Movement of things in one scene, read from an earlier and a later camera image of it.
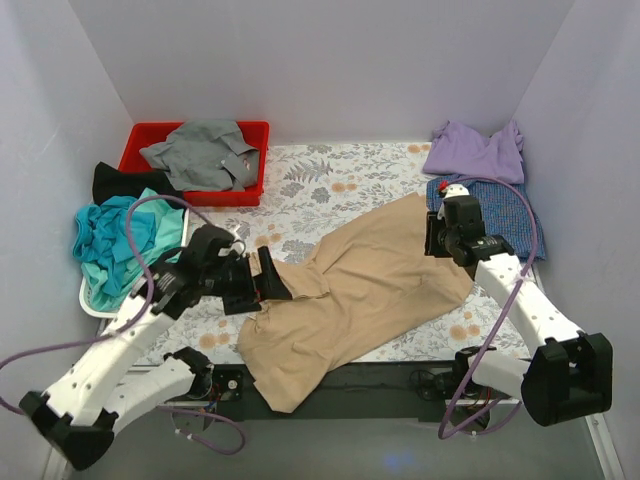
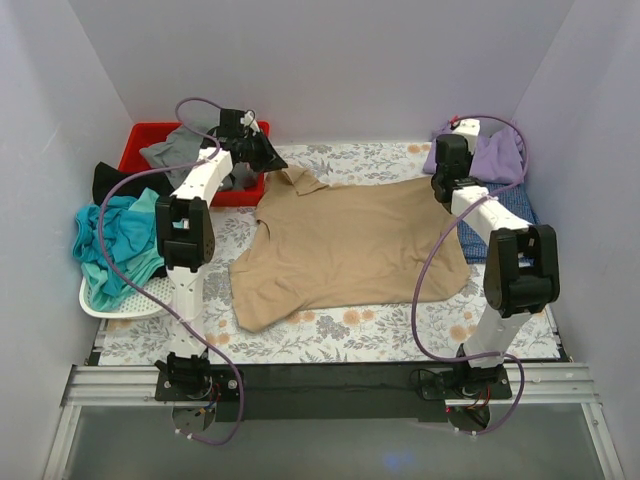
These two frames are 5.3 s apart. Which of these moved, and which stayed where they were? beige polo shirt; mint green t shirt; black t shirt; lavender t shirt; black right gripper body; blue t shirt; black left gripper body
Moved: black right gripper body; beige polo shirt; black left gripper body
Stayed: mint green t shirt; lavender t shirt; black t shirt; blue t shirt
